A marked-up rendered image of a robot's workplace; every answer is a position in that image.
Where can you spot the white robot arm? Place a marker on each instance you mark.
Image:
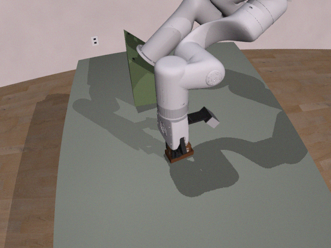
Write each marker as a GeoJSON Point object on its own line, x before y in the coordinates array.
{"type": "Point", "coordinates": [191, 66]}

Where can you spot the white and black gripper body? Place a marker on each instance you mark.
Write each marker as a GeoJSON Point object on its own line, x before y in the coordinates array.
{"type": "Point", "coordinates": [172, 129]}

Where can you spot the brown wooden tray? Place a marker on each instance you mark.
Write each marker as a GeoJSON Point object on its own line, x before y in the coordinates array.
{"type": "Point", "coordinates": [182, 157]}

